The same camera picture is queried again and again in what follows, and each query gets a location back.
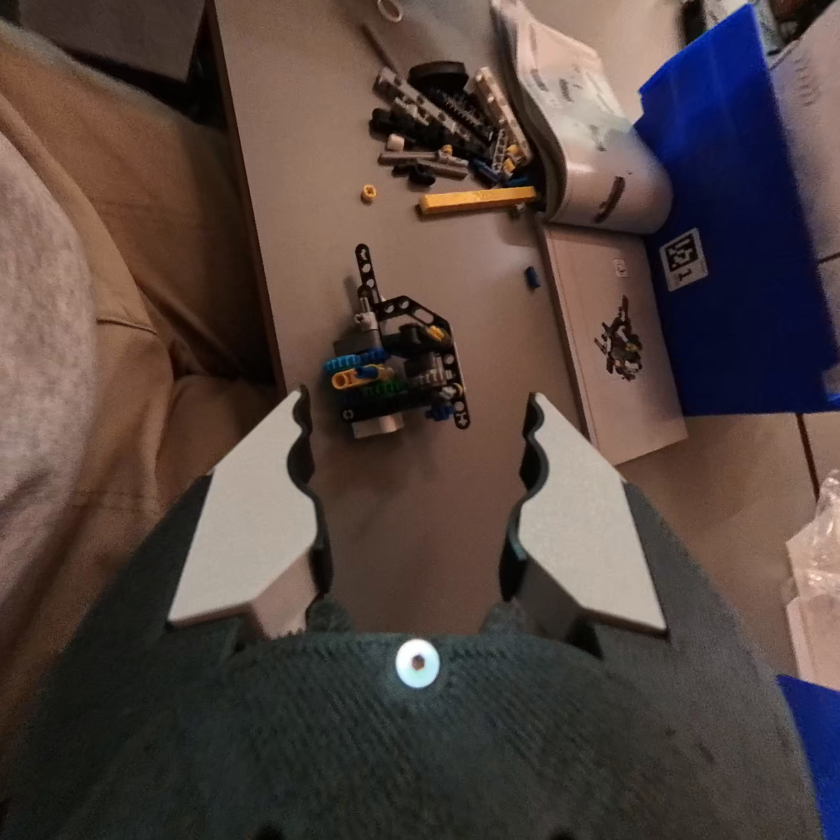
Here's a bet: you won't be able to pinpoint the crumpled white paper bags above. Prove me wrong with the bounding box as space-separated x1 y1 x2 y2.
764 0 840 129

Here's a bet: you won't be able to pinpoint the long yellow lego beam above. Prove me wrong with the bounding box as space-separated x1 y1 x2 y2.
416 186 538 217

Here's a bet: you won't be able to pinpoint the lego instruction booklet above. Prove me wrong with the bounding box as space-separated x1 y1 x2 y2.
491 0 690 468

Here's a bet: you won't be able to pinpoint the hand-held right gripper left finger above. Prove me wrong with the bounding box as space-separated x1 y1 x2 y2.
167 386 331 642

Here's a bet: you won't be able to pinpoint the person's grey sweater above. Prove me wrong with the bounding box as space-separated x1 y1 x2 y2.
0 131 101 598

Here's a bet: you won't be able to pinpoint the grey lego axle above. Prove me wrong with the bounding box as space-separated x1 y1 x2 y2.
362 24 402 74

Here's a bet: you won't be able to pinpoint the plain blue plastic bin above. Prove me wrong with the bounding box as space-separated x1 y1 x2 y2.
777 675 840 840

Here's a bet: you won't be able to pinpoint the clear plastic bags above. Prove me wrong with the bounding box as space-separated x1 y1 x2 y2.
783 469 840 687

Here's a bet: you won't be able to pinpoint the person's leg in tan trousers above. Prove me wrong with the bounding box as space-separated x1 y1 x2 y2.
0 20 291 729

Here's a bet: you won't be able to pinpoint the partly built lego model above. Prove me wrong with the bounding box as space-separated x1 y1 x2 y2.
323 243 474 441

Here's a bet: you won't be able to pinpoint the pile of loose lego pieces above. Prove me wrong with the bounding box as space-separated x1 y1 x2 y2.
370 62 536 193

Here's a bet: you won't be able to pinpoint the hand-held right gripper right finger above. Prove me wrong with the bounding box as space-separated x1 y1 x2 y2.
499 392 670 643

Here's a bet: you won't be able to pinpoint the blue plastic bin with tag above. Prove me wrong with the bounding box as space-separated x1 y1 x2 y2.
638 3 840 418

